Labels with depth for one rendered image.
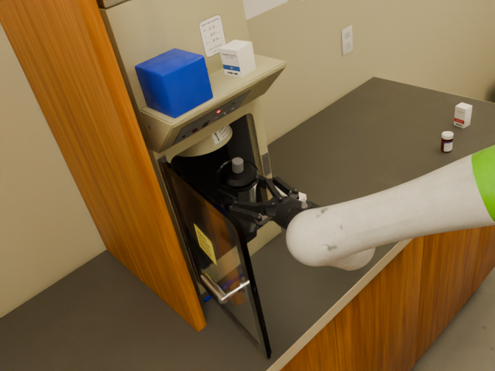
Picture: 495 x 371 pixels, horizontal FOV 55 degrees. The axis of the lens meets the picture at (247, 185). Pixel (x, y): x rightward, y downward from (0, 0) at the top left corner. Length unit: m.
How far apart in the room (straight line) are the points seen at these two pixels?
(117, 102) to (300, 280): 0.71
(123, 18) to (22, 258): 0.83
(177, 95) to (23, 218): 0.72
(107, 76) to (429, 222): 0.57
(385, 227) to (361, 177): 0.86
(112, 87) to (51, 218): 0.72
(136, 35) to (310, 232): 0.50
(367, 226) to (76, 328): 0.88
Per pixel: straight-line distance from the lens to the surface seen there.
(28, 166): 1.42
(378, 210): 0.80
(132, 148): 0.91
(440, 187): 0.76
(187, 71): 0.91
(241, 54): 1.02
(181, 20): 1.02
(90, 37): 0.83
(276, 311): 1.25
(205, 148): 1.16
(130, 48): 0.97
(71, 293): 1.51
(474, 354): 2.36
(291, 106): 1.97
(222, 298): 0.95
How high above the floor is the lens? 1.91
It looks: 35 degrees down
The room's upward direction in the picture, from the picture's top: 12 degrees counter-clockwise
